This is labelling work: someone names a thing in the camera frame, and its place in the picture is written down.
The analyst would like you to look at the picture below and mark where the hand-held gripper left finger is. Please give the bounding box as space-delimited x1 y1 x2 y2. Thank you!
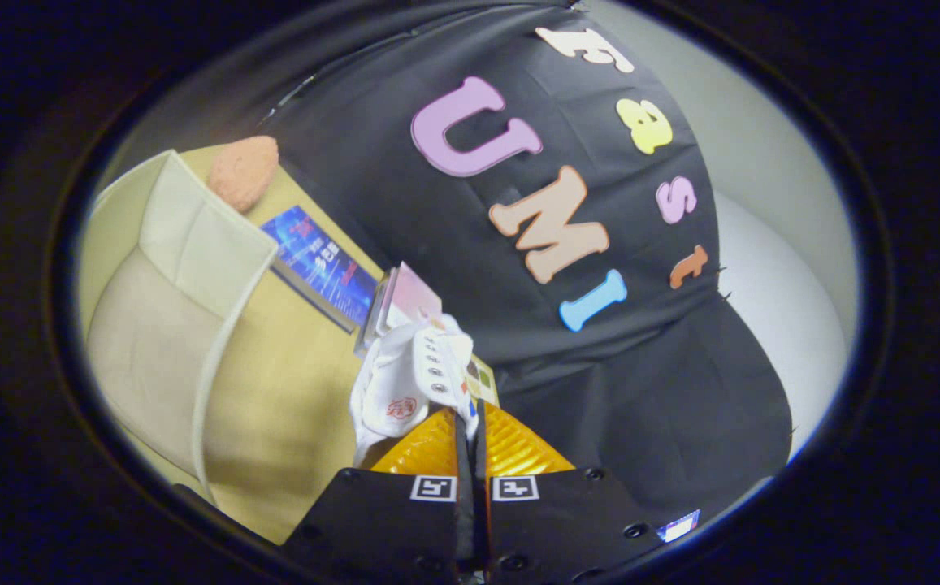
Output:
283 406 474 585

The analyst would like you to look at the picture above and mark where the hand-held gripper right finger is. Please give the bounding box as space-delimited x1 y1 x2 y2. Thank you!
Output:
474 402 665 585

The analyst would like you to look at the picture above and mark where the white canvas shoe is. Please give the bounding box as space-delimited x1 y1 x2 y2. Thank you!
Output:
349 315 480 468

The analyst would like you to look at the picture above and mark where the beige fabric storage box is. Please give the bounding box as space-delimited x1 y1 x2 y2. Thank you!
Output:
78 149 279 509

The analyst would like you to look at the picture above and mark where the glowing screen device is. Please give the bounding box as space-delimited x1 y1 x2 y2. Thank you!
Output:
656 509 702 544

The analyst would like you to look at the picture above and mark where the black backdrop cloth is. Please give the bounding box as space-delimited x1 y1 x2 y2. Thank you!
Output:
262 0 795 529

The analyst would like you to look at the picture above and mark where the small divided grain dish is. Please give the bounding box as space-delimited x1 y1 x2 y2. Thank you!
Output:
466 355 501 407

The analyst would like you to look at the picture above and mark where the white cover book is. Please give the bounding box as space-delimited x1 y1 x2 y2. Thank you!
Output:
358 272 397 354

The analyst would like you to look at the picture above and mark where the blue cover book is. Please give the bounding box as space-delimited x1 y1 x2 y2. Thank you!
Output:
261 205 381 334

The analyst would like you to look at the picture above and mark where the pink fuzzy ball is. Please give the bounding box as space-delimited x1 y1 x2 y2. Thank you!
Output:
208 136 280 214

